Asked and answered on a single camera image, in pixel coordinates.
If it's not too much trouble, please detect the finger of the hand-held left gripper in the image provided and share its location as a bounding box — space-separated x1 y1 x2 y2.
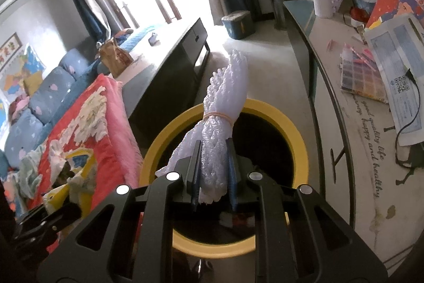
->
54 203 83 229

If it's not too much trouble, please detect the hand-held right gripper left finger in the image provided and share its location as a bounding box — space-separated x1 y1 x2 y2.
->
37 139 203 283

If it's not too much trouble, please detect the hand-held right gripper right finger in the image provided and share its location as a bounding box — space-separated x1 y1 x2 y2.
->
226 139 388 283

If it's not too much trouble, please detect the yellow snack wrapper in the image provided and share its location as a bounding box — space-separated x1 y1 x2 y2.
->
43 150 97 215

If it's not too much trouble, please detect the yellow trash bin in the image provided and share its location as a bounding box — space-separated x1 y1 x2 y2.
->
139 98 306 254

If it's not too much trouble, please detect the white foam net bundle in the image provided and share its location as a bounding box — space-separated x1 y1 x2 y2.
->
156 49 249 204

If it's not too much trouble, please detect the light patterned cloth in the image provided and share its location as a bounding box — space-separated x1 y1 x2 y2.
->
16 144 64 201

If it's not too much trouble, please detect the red floral blanket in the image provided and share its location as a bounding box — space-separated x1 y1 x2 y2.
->
20 74 146 254

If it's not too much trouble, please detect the dark wooden coffee table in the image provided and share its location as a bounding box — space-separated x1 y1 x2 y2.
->
109 17 211 138

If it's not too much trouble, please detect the pink plush toy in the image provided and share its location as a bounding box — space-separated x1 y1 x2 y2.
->
8 95 31 120

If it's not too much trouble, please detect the blue patterned sofa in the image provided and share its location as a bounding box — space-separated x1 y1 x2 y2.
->
0 24 166 171

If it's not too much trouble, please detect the television cabinet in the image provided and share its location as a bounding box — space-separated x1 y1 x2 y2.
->
283 0 424 274

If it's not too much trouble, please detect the yellow pillow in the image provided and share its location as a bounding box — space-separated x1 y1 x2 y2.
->
23 72 44 95

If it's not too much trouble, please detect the brown paper bag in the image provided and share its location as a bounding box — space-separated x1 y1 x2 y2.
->
99 39 134 78

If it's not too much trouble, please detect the blue storage box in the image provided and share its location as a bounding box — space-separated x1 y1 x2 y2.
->
221 10 255 40

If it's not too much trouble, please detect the country map poster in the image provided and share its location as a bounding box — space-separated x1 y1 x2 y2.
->
3 44 45 95

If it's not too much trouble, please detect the colourful bead organiser box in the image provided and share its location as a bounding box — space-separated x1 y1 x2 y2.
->
339 44 390 103

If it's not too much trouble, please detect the framed embroidery picture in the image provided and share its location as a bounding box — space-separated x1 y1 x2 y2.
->
0 33 23 72

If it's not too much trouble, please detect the dark blue curtain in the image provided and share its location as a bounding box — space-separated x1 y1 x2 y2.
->
61 0 111 45

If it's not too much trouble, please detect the white printed paper sheet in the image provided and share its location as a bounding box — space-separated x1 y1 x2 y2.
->
364 13 424 147

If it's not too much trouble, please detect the red canvas painting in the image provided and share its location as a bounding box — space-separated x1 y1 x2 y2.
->
364 0 424 30

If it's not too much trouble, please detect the black charger cable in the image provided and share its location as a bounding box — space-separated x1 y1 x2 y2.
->
394 68 424 168

